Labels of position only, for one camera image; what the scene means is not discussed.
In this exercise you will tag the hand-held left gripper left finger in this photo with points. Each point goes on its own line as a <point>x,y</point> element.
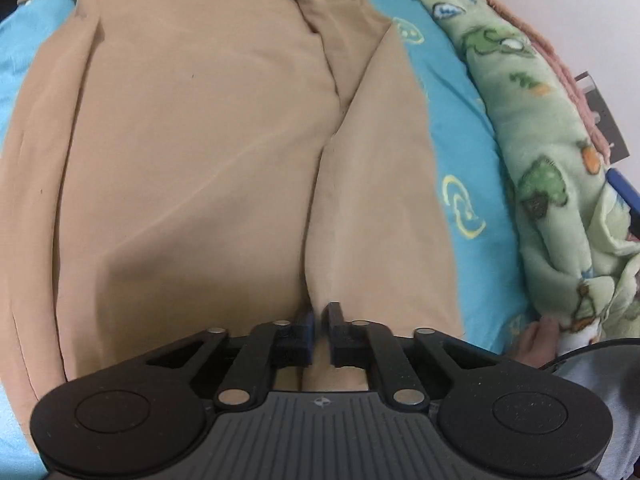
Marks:
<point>310,335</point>

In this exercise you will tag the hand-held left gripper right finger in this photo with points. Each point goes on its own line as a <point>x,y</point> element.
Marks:
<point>336,340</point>

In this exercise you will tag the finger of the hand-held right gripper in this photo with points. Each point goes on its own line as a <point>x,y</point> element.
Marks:
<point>622,195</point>

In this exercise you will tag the tan printed t-shirt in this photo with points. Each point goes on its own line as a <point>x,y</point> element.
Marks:
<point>200,160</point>

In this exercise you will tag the person's right hand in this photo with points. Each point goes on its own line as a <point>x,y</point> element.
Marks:
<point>537,342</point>

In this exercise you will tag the green cartoon fleece blanket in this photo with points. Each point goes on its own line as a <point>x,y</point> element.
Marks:
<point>550,160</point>

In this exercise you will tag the blue printed bed sheet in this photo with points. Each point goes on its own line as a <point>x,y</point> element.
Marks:
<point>450,135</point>

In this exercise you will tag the pink fluffy blanket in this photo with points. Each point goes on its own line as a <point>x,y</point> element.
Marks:
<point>510,10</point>

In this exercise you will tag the grey wall socket panel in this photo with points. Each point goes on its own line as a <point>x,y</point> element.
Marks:
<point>607,130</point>

